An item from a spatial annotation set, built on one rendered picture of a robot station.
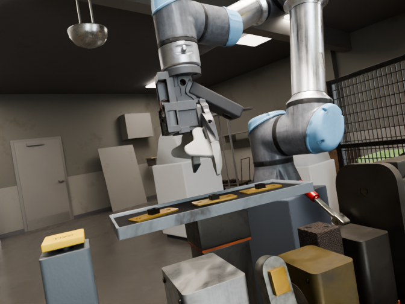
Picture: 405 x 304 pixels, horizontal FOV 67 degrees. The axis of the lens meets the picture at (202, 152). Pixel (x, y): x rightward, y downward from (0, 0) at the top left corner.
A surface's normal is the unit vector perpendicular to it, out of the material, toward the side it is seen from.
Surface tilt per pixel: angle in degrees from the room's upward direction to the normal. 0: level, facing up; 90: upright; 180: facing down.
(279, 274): 78
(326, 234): 90
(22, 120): 90
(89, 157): 90
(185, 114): 90
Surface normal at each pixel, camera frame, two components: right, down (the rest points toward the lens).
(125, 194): 0.61, -0.28
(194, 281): -0.16, -0.99
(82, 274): 0.36, -0.05
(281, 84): -0.74, 0.13
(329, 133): 0.58, 0.04
